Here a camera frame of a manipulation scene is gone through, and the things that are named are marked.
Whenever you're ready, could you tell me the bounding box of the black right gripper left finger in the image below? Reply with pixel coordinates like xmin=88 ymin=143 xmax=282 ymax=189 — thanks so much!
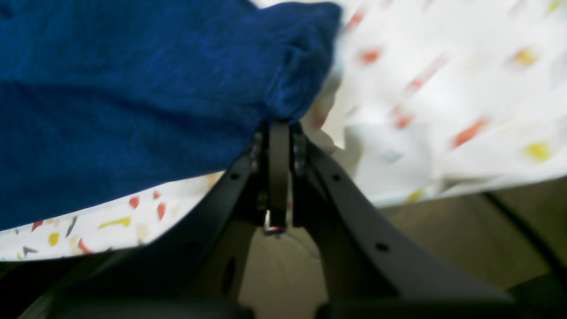
xmin=20 ymin=121 xmax=291 ymax=319

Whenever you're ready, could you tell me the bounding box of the terrazzo patterned tablecloth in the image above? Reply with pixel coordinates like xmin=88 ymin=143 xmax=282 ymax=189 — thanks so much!
xmin=1 ymin=0 xmax=566 ymax=262

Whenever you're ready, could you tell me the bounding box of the dark blue t-shirt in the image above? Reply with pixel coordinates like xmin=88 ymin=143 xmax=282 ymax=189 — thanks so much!
xmin=0 ymin=0 xmax=342 ymax=230

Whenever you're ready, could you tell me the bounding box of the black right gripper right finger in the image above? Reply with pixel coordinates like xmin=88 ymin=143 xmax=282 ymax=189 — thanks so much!
xmin=290 ymin=124 xmax=519 ymax=319

